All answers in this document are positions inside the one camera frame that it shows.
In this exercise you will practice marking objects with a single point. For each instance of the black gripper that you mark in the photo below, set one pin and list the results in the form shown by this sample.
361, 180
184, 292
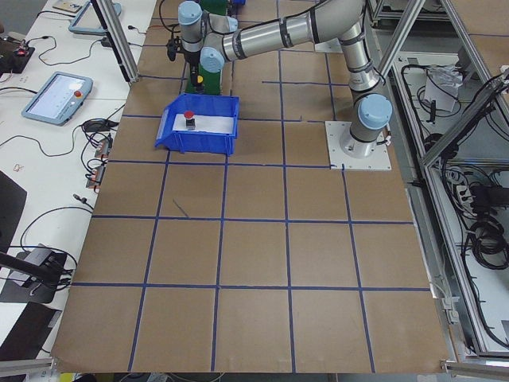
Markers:
192, 59

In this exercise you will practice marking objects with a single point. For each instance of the red push button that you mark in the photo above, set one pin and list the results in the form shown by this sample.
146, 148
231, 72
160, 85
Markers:
190, 121

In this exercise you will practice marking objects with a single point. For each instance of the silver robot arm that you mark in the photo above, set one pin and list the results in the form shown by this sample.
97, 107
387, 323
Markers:
208, 41

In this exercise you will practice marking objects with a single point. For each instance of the green conveyor belt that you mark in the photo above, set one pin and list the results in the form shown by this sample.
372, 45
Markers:
212, 79

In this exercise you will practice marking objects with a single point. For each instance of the blue plastic bin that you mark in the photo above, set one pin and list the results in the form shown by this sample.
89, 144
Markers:
194, 141

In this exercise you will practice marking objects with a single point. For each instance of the white foam pad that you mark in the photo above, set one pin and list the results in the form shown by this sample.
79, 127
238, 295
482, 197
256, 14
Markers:
206, 123

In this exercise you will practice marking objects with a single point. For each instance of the teach pendant tablet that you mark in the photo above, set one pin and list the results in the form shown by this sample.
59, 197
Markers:
59, 99
86, 22

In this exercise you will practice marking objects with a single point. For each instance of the white paper bag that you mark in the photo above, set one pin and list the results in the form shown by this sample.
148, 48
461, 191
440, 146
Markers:
442, 87

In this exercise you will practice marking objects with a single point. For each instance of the black monitor stand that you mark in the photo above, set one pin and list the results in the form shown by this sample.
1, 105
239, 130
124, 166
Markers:
35, 276

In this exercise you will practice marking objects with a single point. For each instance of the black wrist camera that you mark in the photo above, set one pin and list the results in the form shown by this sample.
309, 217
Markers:
173, 48

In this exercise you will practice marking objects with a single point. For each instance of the aluminium frame post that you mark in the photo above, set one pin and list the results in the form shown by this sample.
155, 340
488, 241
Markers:
111, 24

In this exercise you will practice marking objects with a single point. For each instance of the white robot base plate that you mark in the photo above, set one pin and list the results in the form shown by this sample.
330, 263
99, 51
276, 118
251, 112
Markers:
345, 153

